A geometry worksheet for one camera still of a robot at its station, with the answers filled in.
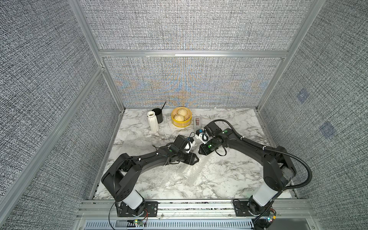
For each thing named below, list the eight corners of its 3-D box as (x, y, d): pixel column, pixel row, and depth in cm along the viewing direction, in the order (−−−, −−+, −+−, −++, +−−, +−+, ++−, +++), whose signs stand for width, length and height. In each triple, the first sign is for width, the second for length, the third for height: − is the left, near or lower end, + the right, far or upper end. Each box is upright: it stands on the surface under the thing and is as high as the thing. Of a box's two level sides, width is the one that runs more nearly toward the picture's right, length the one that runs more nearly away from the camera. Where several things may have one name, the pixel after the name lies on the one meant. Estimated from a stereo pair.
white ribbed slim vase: (151, 133, 107) (146, 117, 93) (152, 126, 110) (147, 110, 96) (158, 133, 107) (154, 117, 93) (159, 126, 110) (155, 110, 96)
